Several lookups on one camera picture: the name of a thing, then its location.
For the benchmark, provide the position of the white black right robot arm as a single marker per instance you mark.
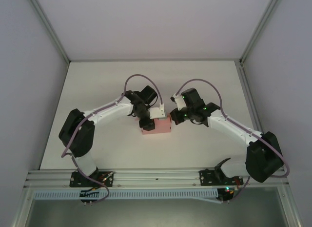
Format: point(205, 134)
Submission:
point(231, 129)

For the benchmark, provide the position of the aluminium frame post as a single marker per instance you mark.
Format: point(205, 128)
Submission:
point(263, 22)
point(48, 26)

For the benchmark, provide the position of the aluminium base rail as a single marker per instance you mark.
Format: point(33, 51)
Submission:
point(156, 175)

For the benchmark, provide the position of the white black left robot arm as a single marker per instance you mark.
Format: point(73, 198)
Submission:
point(107, 112)

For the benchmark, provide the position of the black electronics box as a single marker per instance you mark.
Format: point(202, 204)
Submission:
point(89, 194)
point(226, 195)

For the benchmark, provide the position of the aluminium side rail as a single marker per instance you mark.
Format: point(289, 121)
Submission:
point(248, 90)

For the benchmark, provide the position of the pink cardboard box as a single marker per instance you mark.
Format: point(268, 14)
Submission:
point(162, 127)

